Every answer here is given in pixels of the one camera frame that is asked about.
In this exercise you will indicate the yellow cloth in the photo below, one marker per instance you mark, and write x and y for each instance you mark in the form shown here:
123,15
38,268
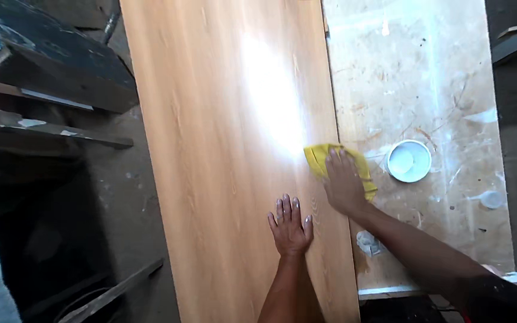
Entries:
315,157

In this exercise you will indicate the paint-stained plywood board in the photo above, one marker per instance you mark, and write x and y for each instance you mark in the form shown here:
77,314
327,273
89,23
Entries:
456,134

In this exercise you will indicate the person's right fingers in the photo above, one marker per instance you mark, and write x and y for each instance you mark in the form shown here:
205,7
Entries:
338,162

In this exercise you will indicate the person's right forearm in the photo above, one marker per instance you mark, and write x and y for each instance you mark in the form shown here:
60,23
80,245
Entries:
424,255

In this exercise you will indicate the person's left little finger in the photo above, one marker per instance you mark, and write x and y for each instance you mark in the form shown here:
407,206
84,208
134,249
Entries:
272,220

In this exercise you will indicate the person's left middle finger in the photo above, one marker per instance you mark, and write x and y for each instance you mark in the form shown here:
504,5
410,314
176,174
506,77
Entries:
287,207

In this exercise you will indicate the person's left thumb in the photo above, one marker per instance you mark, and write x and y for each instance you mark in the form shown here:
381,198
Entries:
308,224

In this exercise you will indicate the person's left index finger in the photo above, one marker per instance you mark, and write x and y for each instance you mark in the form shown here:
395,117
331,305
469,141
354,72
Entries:
296,209

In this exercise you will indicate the small white round scoop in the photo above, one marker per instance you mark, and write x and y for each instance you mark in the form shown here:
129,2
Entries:
492,199

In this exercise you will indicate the person's left hand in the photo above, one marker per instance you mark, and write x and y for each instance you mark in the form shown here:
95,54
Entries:
291,237

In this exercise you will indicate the crumpled translucent plastic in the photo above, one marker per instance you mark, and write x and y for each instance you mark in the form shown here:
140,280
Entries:
369,243

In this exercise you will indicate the person's left forearm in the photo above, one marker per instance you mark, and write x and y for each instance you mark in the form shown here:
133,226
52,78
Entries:
289,287

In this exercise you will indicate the person's right hand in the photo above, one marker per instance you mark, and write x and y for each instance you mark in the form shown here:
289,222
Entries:
346,190

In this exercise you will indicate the wood-grain panel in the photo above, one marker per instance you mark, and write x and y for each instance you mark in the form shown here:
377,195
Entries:
222,170

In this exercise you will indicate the dark wooden box beam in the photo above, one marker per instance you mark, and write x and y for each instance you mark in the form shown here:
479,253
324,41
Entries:
68,71

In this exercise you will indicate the weathered narrow wooden slat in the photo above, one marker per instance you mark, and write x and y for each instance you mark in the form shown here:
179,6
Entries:
112,292

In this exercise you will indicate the person's left ring finger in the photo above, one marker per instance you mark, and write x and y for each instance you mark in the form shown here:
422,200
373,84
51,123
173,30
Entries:
280,211

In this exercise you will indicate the paint-spotted wooden plank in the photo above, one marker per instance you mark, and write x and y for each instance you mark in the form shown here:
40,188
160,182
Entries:
61,131

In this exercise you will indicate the white round tub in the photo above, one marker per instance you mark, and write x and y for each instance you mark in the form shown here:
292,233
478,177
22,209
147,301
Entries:
404,161

